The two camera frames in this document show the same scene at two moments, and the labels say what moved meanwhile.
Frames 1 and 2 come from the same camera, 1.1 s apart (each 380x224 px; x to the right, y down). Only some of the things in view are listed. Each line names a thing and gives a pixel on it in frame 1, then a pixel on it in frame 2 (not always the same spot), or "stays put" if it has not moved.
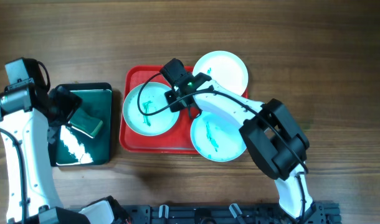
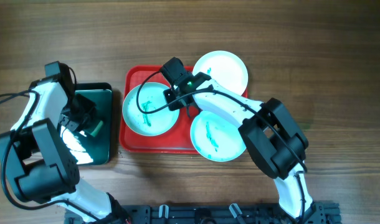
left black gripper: (69, 101) -> (76, 126)
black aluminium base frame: (328, 213) stays put
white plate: (225, 68) stays put
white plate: (216, 139) stays put
